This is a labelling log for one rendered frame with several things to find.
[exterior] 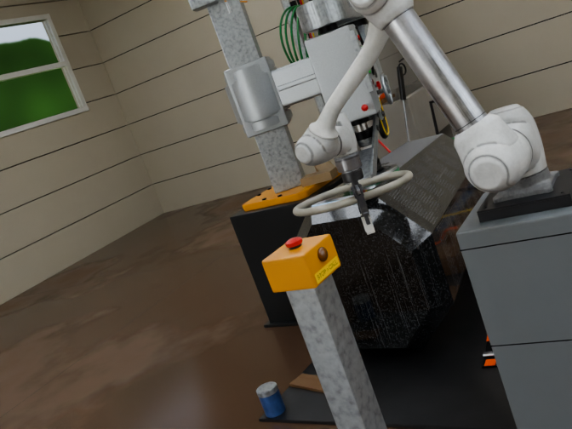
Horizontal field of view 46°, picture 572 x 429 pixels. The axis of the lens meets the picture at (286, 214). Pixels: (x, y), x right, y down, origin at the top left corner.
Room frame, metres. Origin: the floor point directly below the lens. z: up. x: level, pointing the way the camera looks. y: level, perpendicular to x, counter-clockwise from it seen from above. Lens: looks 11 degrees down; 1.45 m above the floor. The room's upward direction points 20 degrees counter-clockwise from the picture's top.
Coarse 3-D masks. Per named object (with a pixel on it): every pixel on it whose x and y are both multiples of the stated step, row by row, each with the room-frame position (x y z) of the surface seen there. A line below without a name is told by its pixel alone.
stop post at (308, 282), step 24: (312, 240) 1.43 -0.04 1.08; (264, 264) 1.42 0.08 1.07; (288, 264) 1.38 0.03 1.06; (312, 264) 1.36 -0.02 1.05; (336, 264) 1.42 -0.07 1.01; (288, 288) 1.39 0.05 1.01; (312, 288) 1.35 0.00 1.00; (336, 288) 1.44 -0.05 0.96; (312, 312) 1.39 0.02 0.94; (336, 312) 1.41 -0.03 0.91; (312, 336) 1.41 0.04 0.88; (336, 336) 1.39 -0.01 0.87; (312, 360) 1.42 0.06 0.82; (336, 360) 1.38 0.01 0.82; (360, 360) 1.43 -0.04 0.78; (336, 384) 1.40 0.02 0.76; (360, 384) 1.41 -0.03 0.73; (336, 408) 1.41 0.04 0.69; (360, 408) 1.38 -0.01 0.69
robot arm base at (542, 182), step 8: (536, 176) 1.98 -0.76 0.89; (544, 176) 1.99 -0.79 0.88; (552, 176) 2.02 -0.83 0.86; (520, 184) 1.99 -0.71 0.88; (528, 184) 1.98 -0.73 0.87; (536, 184) 1.98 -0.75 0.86; (544, 184) 1.97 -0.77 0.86; (552, 184) 1.99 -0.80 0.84; (504, 192) 2.03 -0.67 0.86; (512, 192) 2.00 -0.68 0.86; (520, 192) 1.99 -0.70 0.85; (528, 192) 1.97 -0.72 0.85; (536, 192) 1.96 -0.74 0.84; (544, 192) 1.94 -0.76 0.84; (496, 200) 2.02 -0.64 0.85; (504, 200) 2.01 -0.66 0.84
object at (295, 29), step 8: (288, 0) 5.85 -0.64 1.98; (296, 0) 6.03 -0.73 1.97; (288, 8) 5.82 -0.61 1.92; (288, 16) 5.70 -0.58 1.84; (296, 16) 5.89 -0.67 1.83; (280, 24) 5.69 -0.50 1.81; (296, 24) 5.58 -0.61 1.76; (280, 32) 5.66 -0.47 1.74; (296, 32) 5.86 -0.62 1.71; (312, 32) 6.06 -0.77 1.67; (296, 40) 5.88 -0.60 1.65; (304, 40) 5.51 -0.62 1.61; (288, 48) 5.60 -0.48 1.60; (304, 48) 5.85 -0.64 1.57; (288, 56) 5.65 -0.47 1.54; (296, 56) 5.57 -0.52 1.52; (304, 56) 5.87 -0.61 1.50; (320, 96) 5.85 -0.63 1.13; (320, 104) 5.87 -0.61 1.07; (320, 112) 5.88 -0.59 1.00
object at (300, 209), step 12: (360, 180) 2.78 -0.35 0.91; (372, 180) 2.76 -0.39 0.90; (384, 180) 2.73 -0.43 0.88; (396, 180) 2.39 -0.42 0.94; (408, 180) 2.43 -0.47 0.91; (324, 192) 2.78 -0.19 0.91; (336, 192) 2.79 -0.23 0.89; (372, 192) 2.34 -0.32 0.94; (384, 192) 2.35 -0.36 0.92; (300, 204) 2.66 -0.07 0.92; (312, 204) 2.74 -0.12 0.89; (324, 204) 2.38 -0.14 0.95; (336, 204) 2.35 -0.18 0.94; (348, 204) 2.34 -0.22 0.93
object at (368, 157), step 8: (384, 112) 3.35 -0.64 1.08; (376, 120) 3.29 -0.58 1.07; (376, 128) 3.21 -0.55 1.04; (376, 136) 3.14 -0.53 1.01; (376, 144) 3.08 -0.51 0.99; (360, 152) 3.10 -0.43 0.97; (368, 152) 3.06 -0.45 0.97; (376, 152) 3.01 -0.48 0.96; (368, 160) 2.99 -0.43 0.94; (376, 160) 2.95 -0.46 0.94; (368, 168) 2.92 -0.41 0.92; (376, 168) 2.89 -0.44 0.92; (368, 176) 2.85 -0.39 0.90
